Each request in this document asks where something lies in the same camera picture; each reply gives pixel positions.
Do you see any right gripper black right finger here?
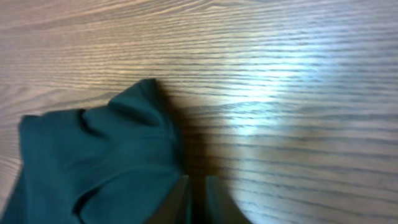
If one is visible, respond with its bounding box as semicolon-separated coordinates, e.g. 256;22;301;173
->
205;176;251;224

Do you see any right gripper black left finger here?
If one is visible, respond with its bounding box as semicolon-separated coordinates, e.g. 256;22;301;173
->
146;175;192;224

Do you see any black t-shirt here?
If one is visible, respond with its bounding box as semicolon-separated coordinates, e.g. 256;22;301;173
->
2;79;183;224

